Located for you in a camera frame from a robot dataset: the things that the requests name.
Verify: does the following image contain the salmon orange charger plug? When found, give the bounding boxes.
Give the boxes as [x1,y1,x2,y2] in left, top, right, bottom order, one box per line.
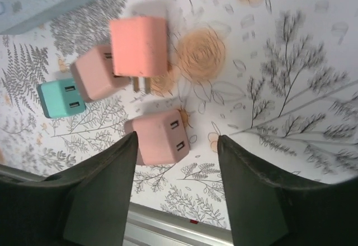
[109,16,170,94]

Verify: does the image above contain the floral patterned table mat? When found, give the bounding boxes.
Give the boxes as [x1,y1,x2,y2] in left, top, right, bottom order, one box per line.
[0,0,358,230]

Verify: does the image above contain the teal dual-USB charger plug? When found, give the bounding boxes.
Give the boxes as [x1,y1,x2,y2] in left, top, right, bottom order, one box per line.
[36,78,87,120]

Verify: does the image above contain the blue-grey power strip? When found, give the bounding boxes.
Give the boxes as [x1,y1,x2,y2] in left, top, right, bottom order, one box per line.
[0,0,101,36]

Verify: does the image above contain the dusty pink charger plug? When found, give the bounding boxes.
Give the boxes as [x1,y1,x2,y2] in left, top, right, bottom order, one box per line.
[124,108,191,166]
[69,44,131,103]

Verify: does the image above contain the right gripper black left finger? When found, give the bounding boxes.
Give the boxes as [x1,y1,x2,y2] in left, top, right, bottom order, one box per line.
[0,130,139,246]

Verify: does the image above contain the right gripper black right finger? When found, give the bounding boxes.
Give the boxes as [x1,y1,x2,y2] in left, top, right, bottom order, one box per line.
[217,134,358,246]

